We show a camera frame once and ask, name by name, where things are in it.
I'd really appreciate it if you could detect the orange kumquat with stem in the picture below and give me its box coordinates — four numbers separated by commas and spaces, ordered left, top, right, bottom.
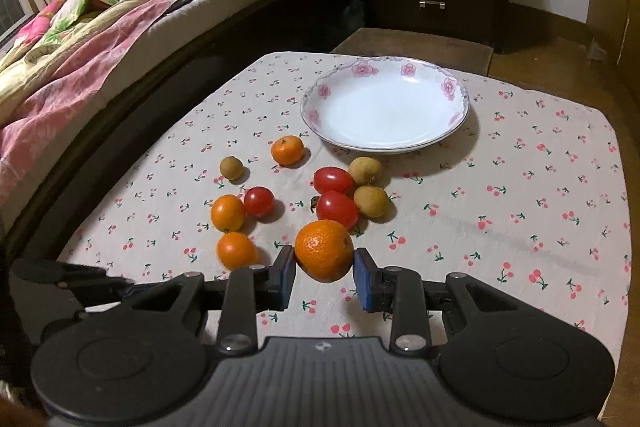
210, 195, 246, 233

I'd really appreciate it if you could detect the large textured orange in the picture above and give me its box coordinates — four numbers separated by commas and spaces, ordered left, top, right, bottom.
294, 220, 354, 283

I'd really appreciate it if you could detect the red cherry tomato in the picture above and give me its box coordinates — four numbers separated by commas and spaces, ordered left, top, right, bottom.
312, 191, 359, 230
244, 186, 276, 219
312, 167, 355, 195

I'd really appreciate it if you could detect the brown longan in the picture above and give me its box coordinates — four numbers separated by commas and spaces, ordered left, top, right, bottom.
348, 156, 383, 186
219, 156, 245, 181
352, 185, 390, 219

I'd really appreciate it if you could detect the small mandarin with green stem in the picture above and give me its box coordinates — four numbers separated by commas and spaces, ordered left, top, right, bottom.
270, 135, 305, 167

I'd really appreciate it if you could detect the cherry print tablecloth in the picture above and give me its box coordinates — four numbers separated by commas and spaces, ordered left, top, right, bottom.
62, 52, 631, 355

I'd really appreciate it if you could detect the white floral oval plate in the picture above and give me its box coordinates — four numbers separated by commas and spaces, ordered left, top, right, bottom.
300, 56, 470, 154

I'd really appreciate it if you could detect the pink floral blanket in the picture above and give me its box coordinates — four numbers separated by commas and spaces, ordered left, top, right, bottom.
0, 0, 346, 208

